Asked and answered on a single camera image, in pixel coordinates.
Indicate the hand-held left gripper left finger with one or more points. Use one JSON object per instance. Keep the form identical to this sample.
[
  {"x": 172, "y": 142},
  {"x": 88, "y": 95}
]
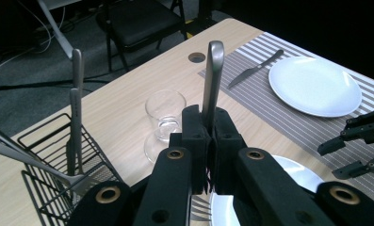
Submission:
[{"x": 194, "y": 150}]

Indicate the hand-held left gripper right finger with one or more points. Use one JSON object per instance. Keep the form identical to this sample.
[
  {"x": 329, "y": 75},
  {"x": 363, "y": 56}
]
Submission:
[{"x": 227, "y": 150}]

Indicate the white plate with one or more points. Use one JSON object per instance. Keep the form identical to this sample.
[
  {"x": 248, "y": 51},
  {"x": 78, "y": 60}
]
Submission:
[
  {"x": 300, "y": 177},
  {"x": 313, "y": 84}
]

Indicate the silver metal fork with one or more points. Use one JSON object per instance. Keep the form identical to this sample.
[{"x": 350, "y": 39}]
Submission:
[{"x": 214, "y": 72}]

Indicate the silver metal knife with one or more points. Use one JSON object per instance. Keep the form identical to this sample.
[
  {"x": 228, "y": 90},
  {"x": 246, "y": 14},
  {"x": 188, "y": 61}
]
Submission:
[{"x": 253, "y": 69}]

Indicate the grey striped placemat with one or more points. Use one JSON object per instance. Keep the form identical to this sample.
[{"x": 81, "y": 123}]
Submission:
[{"x": 300, "y": 132}]

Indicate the black base with hazard stripes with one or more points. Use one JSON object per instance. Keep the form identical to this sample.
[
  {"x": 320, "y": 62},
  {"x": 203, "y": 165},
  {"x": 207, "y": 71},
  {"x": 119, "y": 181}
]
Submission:
[{"x": 206, "y": 19}]

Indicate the black folding chair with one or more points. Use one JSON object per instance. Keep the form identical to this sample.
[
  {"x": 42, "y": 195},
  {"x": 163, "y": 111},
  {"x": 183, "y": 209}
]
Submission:
[{"x": 137, "y": 19}]

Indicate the white desk frame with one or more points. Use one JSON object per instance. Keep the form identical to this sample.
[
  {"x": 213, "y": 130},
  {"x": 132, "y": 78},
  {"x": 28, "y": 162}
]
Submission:
[{"x": 57, "y": 34}]

